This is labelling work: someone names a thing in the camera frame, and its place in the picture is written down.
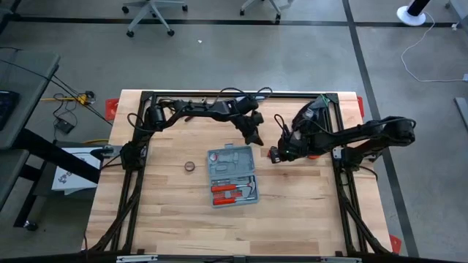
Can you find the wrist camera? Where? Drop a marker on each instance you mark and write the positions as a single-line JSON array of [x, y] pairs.
[[275, 155], [258, 117]]

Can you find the white round floor stand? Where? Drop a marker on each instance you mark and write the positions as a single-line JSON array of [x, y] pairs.
[[409, 16]]

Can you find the black aluminium frame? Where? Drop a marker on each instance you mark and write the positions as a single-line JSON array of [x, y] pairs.
[[292, 94]]

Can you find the grey desk foot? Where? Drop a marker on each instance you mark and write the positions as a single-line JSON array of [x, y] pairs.
[[462, 111]]

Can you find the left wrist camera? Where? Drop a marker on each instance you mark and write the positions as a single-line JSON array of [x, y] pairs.
[[258, 117]]

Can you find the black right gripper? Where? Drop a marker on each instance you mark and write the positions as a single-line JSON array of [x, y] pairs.
[[292, 149]]

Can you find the white paper box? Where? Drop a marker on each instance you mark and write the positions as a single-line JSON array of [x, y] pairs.
[[73, 180]]

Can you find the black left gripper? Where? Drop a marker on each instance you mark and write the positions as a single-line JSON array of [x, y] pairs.
[[245, 123]]

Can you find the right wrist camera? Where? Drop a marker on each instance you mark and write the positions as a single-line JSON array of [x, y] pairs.
[[275, 155]]

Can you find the grey office chair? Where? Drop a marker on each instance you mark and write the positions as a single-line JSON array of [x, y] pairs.
[[274, 9], [150, 6]]

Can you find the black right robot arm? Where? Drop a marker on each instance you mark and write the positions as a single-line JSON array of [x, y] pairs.
[[358, 135]]

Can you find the black keyboard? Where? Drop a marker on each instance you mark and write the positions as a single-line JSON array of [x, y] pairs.
[[7, 107]]

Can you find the silver bracket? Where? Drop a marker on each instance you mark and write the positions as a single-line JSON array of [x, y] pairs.
[[135, 259], [340, 260]]

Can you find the grey desk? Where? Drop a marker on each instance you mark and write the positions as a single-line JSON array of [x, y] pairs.
[[29, 109]]

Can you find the black tape roll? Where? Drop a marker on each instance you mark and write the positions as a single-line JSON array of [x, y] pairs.
[[185, 166]]

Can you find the table level camera mount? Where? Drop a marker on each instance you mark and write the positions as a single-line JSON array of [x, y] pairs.
[[239, 259]]

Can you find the red corner clamp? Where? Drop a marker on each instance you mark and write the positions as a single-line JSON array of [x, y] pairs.
[[395, 244], [112, 106], [360, 106]]

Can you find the grey plastic tool case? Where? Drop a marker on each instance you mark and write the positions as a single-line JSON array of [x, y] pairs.
[[234, 164]]

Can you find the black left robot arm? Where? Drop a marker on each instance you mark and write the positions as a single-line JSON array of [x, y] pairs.
[[204, 109]]

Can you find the red tape measure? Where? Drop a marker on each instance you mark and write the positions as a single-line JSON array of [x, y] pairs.
[[313, 157]]

